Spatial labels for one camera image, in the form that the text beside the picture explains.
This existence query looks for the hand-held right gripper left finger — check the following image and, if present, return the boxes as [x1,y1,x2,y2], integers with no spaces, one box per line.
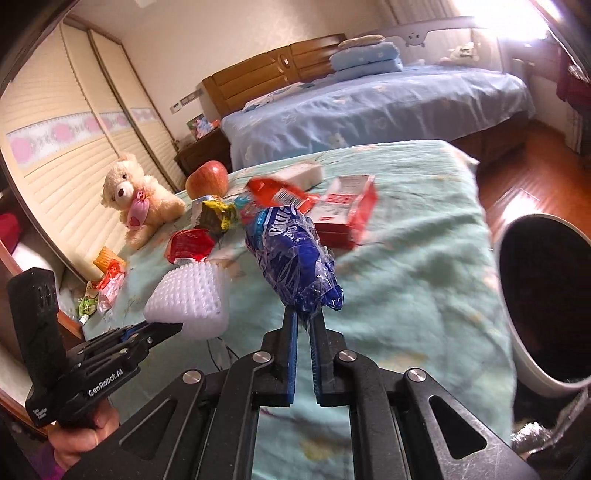
[62,307,300,480]

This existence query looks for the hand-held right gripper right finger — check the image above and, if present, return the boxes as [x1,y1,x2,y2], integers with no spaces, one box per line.
[309,316,541,480]

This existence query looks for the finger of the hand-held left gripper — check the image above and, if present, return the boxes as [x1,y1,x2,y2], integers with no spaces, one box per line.
[117,322,184,366]
[84,324,151,357]

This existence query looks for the white foam fruit net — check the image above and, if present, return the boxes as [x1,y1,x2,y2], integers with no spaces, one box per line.
[143,262,230,341]

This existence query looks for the blue plastic wrapper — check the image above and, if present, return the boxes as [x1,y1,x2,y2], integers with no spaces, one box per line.
[244,205,345,332]

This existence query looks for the person's left forearm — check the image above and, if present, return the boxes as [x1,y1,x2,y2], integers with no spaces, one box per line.
[47,455,71,480]

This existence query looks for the person's left hand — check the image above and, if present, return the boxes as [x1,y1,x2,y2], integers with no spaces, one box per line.
[48,399,122,472]

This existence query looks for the red pink packet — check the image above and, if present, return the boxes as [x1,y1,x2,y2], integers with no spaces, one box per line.
[96,267,127,315]

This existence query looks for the yellow foam fruit net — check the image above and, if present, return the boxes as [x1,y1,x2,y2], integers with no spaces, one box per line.
[93,246,127,274]

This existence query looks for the red jelly cup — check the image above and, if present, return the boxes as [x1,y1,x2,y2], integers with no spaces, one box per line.
[165,229,218,265]

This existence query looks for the teal floral blanket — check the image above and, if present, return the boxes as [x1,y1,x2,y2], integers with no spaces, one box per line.
[81,141,519,480]

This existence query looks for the yellow green crumpled wrapper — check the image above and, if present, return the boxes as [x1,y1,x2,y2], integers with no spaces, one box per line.
[198,196,239,237]

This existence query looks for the cream teddy bear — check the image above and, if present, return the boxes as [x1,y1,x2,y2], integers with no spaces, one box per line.
[101,154,186,250]

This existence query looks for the red cardboard box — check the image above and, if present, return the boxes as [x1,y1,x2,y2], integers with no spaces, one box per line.
[313,174,378,250]

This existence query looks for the red snack wrapper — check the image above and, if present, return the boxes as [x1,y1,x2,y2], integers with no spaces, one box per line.
[244,177,320,214]

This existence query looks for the red apple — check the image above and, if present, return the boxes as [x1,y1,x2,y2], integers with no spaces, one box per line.
[185,160,230,199]

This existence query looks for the white foam block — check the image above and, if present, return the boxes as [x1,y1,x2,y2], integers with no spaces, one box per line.
[271,164,324,190]

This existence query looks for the cream sliding wardrobe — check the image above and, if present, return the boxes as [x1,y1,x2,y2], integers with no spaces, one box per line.
[0,18,186,288]

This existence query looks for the wooden nightstand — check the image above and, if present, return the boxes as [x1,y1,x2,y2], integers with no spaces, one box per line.
[174,128,232,179]

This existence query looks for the crumpled silver foil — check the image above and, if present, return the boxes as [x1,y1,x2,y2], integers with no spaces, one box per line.
[510,419,556,459]

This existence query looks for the bed with blue sheet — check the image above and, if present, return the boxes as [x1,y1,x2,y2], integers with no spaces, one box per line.
[222,62,536,172]

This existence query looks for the wooden headboard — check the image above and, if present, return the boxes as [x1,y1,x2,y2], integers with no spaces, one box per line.
[202,34,348,117]

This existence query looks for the blue pillow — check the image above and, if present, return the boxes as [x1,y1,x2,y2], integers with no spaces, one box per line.
[329,40,403,73]

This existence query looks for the beige flat pillow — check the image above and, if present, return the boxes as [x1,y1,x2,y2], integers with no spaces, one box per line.
[338,34,385,49]

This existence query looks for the photo frame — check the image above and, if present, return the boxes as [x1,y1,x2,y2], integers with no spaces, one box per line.
[185,114,221,139]

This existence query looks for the white bed guard rail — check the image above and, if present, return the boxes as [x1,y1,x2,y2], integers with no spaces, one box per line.
[378,15,528,71]

